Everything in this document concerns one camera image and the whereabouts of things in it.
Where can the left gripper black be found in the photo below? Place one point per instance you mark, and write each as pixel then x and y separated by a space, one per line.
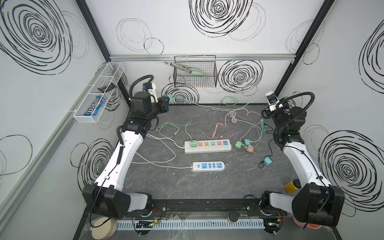
pixel 163 103

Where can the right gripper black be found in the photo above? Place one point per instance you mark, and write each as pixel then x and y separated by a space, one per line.
pixel 278 111

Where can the pink charger plug with cable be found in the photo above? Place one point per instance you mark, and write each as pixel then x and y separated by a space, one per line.
pixel 235 117

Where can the large multicolour power strip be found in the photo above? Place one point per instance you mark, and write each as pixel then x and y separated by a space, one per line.
pixel 208 146

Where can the small blue white power strip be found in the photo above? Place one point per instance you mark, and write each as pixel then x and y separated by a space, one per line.
pixel 208 166

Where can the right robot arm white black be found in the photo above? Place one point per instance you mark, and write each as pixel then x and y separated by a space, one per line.
pixel 318 201

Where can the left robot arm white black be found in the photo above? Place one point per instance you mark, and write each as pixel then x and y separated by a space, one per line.
pixel 105 196

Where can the black remote control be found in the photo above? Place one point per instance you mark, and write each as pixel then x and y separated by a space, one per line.
pixel 107 88

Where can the blue candy packet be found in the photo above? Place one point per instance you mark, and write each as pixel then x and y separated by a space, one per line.
pixel 95 106

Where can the green kitchen tongs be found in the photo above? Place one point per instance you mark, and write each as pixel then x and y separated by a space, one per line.
pixel 192 71

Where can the yellow jar black lid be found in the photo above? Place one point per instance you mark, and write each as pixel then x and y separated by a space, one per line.
pixel 293 186

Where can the pink plastic cup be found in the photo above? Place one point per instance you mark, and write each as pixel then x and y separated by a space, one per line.
pixel 301 224

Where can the black round knob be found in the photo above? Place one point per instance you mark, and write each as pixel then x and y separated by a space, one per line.
pixel 233 216

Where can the round beige lid container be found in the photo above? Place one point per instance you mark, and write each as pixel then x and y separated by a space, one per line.
pixel 105 231

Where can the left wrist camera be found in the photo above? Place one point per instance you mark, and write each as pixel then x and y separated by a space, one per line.
pixel 151 88

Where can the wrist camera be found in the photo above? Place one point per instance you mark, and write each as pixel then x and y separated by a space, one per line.
pixel 151 88
pixel 273 102

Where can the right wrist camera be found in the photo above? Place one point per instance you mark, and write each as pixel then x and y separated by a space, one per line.
pixel 273 102

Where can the black wire basket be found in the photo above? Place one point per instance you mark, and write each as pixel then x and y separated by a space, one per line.
pixel 206 63

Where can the white wire shelf basket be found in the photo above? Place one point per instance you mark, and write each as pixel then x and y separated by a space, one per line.
pixel 107 73

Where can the black front rail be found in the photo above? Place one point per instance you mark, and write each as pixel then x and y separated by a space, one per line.
pixel 160 208

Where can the white slotted cable duct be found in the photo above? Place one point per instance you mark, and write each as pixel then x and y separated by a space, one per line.
pixel 215 224

